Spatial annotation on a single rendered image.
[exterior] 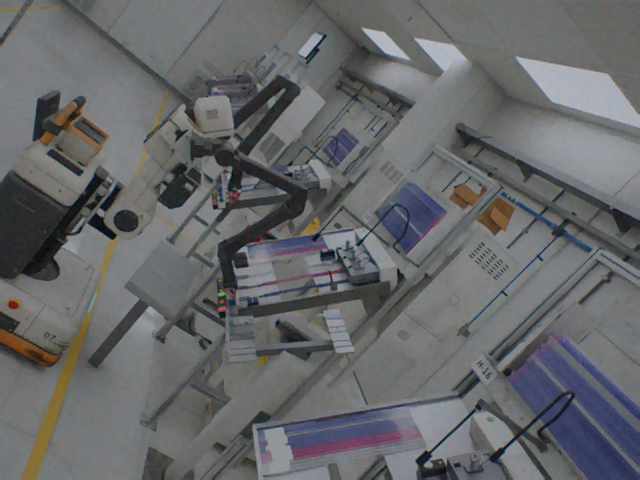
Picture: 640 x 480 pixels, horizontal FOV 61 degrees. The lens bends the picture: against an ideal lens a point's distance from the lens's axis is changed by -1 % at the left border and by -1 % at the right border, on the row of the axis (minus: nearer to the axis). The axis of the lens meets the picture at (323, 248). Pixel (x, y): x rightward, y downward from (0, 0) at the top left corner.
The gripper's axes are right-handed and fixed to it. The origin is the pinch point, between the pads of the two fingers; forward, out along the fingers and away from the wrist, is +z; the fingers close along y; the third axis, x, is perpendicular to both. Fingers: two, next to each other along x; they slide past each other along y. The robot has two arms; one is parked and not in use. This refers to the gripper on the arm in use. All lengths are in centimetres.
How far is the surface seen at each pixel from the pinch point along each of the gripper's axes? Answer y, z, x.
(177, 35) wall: 871, -70, 46
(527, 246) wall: 119, 71, -219
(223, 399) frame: -14.5, 45.4, 13.4
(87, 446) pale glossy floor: -43, 32, 67
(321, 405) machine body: -10, 66, -33
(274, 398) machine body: -10, 55, -10
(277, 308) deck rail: -10.3, 4.3, -18.9
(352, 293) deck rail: -10, 4, -54
